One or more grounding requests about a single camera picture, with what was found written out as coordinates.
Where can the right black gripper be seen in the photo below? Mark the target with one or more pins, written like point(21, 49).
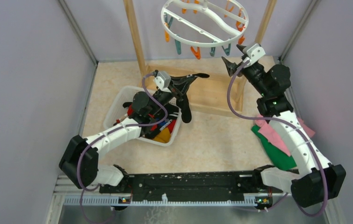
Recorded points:
point(230, 66)

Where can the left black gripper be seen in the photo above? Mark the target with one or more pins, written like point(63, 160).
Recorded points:
point(183, 80)

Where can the black sock white stripes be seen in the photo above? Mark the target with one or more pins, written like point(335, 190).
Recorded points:
point(183, 102)

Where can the round white clip hanger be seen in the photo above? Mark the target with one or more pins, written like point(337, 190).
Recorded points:
point(204, 27)

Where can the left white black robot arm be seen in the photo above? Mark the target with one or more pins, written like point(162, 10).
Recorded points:
point(81, 157)

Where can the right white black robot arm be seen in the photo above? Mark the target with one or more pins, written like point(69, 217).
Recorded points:
point(317, 179)

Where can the red sock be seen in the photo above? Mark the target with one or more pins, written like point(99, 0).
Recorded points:
point(169, 122)

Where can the yellow sock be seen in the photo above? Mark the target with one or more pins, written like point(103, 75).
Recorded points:
point(163, 137)

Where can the pink cloth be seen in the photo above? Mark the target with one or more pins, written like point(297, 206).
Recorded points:
point(274, 138)

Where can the white plastic laundry basket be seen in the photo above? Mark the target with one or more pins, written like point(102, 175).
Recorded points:
point(116, 111)

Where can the green cloth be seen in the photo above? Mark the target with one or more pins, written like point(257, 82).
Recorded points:
point(279, 159)

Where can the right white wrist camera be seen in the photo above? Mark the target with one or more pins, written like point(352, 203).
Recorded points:
point(252, 53)

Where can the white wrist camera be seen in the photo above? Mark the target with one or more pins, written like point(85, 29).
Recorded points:
point(252, 53)
point(162, 80)

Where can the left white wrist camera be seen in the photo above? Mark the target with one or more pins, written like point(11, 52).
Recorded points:
point(162, 80)

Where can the wooden hanger stand frame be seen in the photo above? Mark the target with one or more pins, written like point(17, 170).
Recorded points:
point(204, 96)

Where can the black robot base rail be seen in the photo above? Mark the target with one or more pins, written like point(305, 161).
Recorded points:
point(196, 187)

